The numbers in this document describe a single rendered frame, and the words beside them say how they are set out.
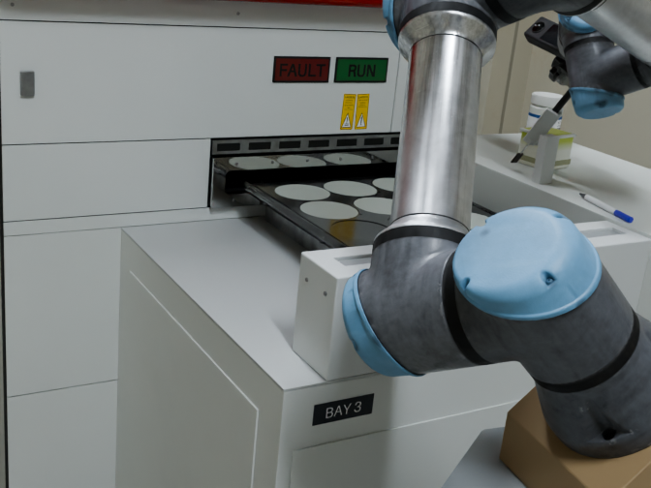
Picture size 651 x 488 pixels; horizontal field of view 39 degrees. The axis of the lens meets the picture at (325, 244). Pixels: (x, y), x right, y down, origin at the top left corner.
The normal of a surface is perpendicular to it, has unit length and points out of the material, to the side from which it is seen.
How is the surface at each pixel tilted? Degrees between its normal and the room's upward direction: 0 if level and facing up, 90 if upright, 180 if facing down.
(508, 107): 90
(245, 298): 0
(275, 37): 90
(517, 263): 39
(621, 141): 90
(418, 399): 90
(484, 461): 0
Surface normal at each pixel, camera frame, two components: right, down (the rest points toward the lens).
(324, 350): -0.86, 0.09
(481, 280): -0.47, -0.67
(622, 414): -0.11, 0.33
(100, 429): 0.50, 0.33
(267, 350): 0.10, -0.94
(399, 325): -0.60, 0.16
